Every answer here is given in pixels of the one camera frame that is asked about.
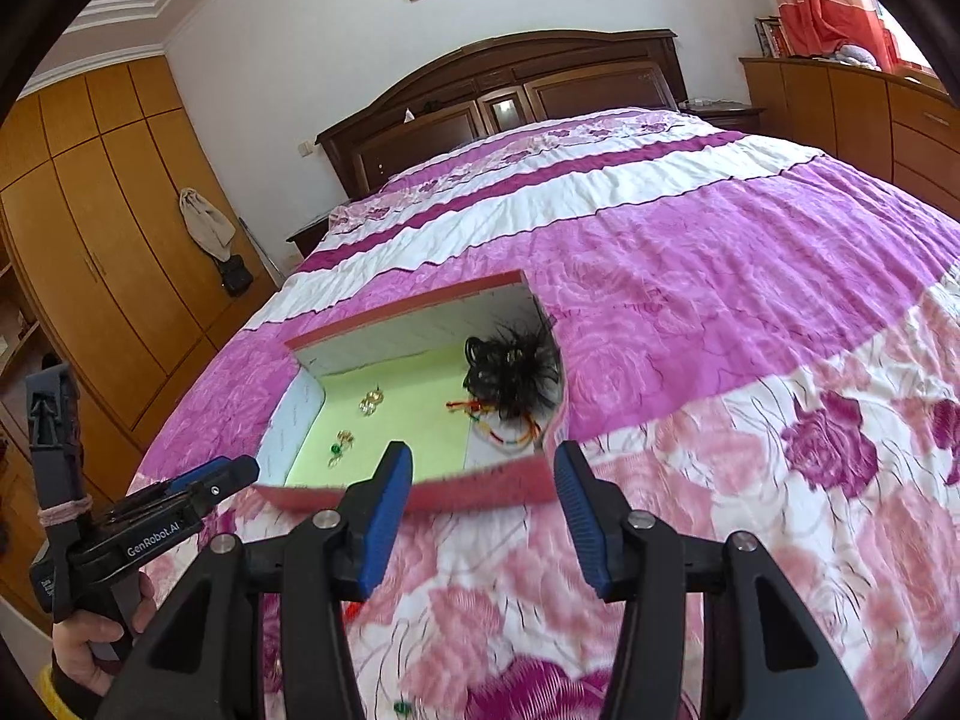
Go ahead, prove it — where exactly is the person's left hand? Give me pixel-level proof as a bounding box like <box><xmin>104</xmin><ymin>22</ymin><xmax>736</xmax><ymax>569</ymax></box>
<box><xmin>44</xmin><ymin>611</ymin><xmax>125</xmax><ymax>717</ymax></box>

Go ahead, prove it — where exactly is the beige cloth bag hanging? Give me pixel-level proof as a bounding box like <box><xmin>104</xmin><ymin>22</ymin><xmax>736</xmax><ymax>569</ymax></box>
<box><xmin>178</xmin><ymin>187</ymin><xmax>236</xmax><ymax>262</ymax></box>

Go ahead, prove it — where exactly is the pink cardboard shoe box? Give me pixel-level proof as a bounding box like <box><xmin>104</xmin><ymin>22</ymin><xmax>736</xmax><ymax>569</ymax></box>
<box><xmin>256</xmin><ymin>271</ymin><xmax>568</xmax><ymax>512</ymax></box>

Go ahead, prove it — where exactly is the crystal earring in box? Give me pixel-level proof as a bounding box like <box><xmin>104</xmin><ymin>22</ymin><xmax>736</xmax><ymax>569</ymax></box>
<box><xmin>358</xmin><ymin>387</ymin><xmax>384</xmax><ymax>416</ymax></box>

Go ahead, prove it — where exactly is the green bead hook earring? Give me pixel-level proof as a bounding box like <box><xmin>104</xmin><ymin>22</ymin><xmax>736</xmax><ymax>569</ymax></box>
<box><xmin>327</xmin><ymin>444</ymin><xmax>345</xmax><ymax>468</ymax></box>

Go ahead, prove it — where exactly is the multicolour cord pendant bracelet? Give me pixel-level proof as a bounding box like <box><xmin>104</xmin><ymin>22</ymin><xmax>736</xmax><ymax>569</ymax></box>
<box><xmin>444</xmin><ymin>397</ymin><xmax>544</xmax><ymax>454</ymax></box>

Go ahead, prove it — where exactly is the black feather hair accessory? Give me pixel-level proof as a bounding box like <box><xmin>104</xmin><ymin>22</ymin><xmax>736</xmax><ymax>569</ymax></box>
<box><xmin>462</xmin><ymin>320</ymin><xmax>562</xmax><ymax>421</ymax></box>

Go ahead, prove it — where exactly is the small black bag hanging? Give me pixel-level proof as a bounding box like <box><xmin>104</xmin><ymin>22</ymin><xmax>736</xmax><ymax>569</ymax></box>
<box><xmin>215</xmin><ymin>254</ymin><xmax>254</xmax><ymax>298</ymax></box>

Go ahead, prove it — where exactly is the dark wooden nightstand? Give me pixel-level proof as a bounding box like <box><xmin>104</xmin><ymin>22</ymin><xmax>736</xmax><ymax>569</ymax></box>
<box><xmin>286</xmin><ymin>215</ymin><xmax>331</xmax><ymax>259</ymax></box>

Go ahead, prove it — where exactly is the red patterned curtain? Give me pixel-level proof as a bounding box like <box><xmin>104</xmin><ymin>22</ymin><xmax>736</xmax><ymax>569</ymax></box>
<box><xmin>776</xmin><ymin>0</ymin><xmax>932</xmax><ymax>73</ymax></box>

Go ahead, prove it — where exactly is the dark wooden headboard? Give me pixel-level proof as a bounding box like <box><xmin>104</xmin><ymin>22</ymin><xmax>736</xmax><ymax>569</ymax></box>
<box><xmin>317</xmin><ymin>29</ymin><xmax>686</xmax><ymax>200</ymax></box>

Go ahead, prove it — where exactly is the orange wooden wardrobe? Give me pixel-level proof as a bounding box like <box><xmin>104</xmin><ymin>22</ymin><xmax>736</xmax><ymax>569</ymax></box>
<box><xmin>2</xmin><ymin>57</ymin><xmax>275</xmax><ymax>619</ymax></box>

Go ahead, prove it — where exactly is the wooden side cabinet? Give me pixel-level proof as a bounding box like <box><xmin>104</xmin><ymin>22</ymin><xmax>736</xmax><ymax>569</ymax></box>
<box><xmin>740</xmin><ymin>57</ymin><xmax>958</xmax><ymax>218</ymax></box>

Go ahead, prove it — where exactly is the floral pink bedspread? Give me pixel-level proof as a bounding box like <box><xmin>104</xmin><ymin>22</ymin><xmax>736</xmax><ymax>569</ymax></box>
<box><xmin>135</xmin><ymin>109</ymin><xmax>958</xmax><ymax>718</ymax></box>

